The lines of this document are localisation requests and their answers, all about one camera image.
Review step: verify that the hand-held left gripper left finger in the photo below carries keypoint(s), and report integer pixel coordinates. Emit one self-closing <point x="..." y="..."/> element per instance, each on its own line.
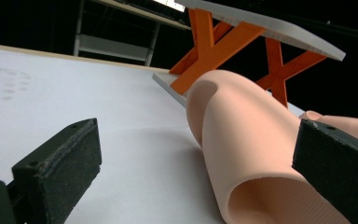
<point x="59" y="168"/>

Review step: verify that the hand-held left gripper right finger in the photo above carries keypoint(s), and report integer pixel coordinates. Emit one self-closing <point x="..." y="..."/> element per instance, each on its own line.
<point x="338" y="168"/>

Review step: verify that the large peach pipe elbow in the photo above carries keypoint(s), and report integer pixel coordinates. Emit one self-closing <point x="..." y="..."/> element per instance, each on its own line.
<point x="245" y="140"/>

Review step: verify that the orange and grey rack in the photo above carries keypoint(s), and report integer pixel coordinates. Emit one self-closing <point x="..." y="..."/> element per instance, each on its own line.
<point x="208" y="53"/>

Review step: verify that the small peach pipe piece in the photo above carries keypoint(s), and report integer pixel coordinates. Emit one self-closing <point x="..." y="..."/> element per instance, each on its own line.
<point x="348" y="124"/>

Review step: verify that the metal frame table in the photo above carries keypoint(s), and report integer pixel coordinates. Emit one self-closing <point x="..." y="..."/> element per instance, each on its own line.
<point x="112" y="47"/>

